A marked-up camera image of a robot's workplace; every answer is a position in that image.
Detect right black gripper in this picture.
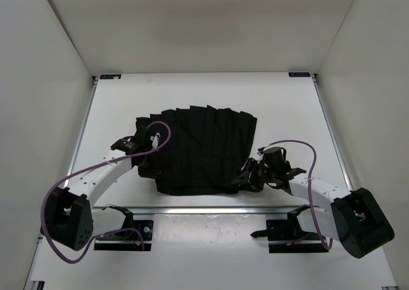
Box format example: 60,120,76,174
231,159,277,193

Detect left blue corner label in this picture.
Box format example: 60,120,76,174
99,74,121,80

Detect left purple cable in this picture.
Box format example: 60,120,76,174
42,121,172,264

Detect black pleated skirt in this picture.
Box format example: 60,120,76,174
136,105,257,196

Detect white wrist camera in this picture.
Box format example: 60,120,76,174
150,133,160,148
257,146,268,161

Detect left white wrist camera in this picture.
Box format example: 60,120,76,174
150,133,160,148

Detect left aluminium side rail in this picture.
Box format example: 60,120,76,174
76,75,98,150

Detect right aluminium side rail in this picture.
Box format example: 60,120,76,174
312,73,353,190

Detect right blue corner label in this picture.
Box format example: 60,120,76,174
288,72,311,78

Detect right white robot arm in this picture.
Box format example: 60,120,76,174
233,147,395,259

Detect aluminium front rail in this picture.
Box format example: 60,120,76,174
129,206,295,215

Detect aluminium side rail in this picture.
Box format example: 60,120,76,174
312,73,353,190
76,75,98,150

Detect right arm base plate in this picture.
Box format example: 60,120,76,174
250,213,328,254

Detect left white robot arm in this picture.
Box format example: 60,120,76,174
40,121,171,264

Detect blue corner label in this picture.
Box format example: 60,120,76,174
288,72,311,78
99,74,121,80

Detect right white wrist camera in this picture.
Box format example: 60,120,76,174
257,146,268,161

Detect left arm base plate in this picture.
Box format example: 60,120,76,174
93,219,154,252

